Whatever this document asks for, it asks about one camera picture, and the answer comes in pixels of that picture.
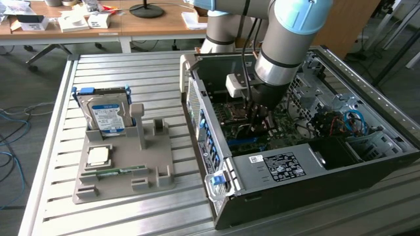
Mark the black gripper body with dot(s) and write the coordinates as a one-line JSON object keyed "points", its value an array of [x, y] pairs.
{"points": [[268, 96]]}

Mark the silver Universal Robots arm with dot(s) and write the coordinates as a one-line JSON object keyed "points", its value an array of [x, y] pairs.
{"points": [[285, 44]]}

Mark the green motherboard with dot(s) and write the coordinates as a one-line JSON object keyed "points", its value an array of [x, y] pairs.
{"points": [[288, 137]]}

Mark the blue expansion slot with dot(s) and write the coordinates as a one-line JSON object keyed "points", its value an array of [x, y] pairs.
{"points": [[242, 141]]}

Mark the grey power supply unit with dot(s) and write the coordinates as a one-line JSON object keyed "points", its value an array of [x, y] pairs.
{"points": [[256, 172]]}

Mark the black plastic shroud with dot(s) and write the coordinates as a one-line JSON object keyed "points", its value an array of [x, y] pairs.
{"points": [[334, 153]]}

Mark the blue case latch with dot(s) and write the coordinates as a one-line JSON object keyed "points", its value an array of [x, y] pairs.
{"points": [[216, 179]]}

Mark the open black PC case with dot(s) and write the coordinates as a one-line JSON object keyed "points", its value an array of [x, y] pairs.
{"points": [[294, 196]]}

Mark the wooden cabinet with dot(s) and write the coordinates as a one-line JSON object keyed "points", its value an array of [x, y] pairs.
{"points": [[348, 24]]}

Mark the white paper stack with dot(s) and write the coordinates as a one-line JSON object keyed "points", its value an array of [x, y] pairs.
{"points": [[193, 20]]}

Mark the brown cardboard box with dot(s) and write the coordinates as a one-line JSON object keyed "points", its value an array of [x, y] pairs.
{"points": [[200, 11]]}

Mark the grey printed parts rack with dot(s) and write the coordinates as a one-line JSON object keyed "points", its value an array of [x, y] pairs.
{"points": [[130, 172]]}

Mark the green RAM stick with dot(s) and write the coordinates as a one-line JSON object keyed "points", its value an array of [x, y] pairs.
{"points": [[124, 170]]}

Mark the hard disk in blue caddy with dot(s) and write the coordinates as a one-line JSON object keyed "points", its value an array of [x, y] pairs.
{"points": [[106, 118]]}

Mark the wooden desk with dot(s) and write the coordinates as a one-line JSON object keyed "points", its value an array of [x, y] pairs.
{"points": [[146, 24]]}

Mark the silver CPU chip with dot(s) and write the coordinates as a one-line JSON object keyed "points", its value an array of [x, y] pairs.
{"points": [[97, 157]]}

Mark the black lamp base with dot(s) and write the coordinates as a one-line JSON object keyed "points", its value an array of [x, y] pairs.
{"points": [[146, 11]]}

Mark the small white labelled box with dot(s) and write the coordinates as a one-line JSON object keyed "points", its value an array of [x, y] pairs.
{"points": [[98, 20]]}

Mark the white box with tape roll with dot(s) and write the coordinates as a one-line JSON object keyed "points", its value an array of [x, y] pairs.
{"points": [[72, 22]]}

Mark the white box with black lid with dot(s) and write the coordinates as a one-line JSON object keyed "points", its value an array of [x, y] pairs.
{"points": [[32, 23]]}

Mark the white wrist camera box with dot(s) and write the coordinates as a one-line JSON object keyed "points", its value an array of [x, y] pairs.
{"points": [[236, 84]]}

